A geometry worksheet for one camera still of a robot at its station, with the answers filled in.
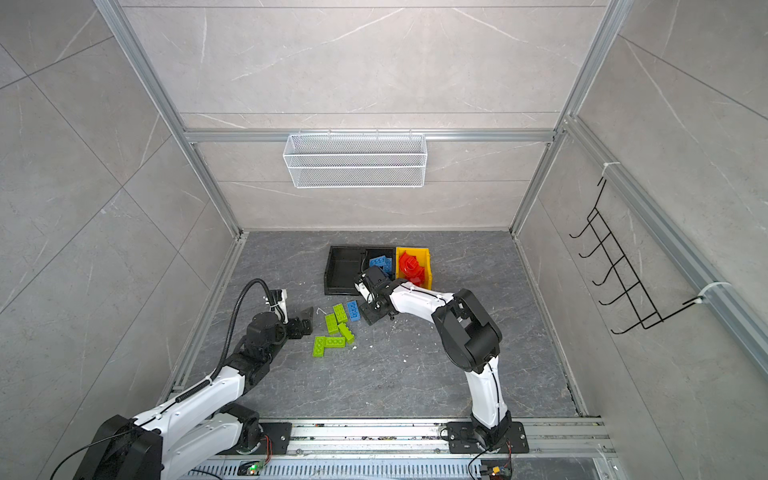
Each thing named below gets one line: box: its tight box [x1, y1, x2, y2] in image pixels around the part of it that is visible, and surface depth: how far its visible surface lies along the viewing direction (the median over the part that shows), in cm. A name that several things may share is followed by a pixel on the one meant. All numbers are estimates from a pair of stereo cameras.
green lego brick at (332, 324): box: [325, 313, 339, 335], surface depth 94 cm
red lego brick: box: [399, 251, 425, 287], surface depth 103 cm
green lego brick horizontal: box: [324, 336, 346, 348], surface depth 92 cm
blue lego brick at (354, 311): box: [348, 300, 361, 322], surface depth 97 cm
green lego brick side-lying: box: [338, 322, 355, 344], surface depth 91 cm
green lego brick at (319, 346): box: [312, 336, 326, 357], surface depth 90 cm
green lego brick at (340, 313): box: [333, 303, 348, 324], surface depth 96 cm
